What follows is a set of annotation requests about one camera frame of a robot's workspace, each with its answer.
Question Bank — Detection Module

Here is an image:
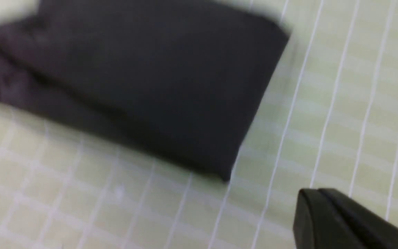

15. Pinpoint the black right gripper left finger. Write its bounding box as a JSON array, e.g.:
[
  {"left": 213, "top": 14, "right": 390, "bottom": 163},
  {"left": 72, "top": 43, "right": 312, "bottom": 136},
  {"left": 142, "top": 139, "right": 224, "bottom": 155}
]
[{"left": 293, "top": 188, "right": 365, "bottom": 249}]

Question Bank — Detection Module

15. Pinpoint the dark gray long-sleeve top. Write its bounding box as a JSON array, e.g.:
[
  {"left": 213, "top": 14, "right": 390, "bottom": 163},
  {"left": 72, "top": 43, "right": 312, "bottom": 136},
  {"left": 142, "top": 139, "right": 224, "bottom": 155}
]
[{"left": 0, "top": 0, "right": 290, "bottom": 182}]

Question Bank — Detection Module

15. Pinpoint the light green checkered tablecloth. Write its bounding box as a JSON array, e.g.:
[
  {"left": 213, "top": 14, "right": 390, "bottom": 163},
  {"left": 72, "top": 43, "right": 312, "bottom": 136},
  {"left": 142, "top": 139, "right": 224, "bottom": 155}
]
[{"left": 0, "top": 0, "right": 398, "bottom": 249}]

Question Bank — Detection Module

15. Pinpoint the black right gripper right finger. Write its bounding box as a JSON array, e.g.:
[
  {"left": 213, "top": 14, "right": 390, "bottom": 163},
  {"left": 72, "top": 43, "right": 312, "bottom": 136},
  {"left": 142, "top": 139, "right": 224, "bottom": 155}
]
[{"left": 319, "top": 188, "right": 398, "bottom": 249}]

